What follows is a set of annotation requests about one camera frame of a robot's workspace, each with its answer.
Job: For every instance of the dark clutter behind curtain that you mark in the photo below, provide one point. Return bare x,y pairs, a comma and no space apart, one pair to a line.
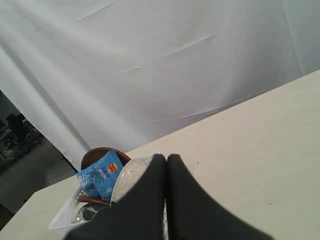
19,137

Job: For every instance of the brown round plate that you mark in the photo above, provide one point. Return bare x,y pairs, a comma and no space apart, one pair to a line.
96,154

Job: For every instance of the blue snack bag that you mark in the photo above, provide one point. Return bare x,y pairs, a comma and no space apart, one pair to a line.
98,180

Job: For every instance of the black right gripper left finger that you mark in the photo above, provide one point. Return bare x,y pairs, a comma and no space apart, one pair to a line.
138,215

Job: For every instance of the brown wooden spoon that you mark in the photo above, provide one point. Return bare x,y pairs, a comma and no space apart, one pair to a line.
93,200

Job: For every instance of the white perforated plastic basket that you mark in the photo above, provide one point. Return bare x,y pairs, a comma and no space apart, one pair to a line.
63,221

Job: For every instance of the shiny metal tray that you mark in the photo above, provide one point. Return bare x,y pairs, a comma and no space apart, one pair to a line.
86,212

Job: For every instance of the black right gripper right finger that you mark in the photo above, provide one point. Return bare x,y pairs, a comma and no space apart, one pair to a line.
192,214

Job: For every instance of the speckled white bowl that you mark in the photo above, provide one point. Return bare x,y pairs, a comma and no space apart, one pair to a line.
129,176

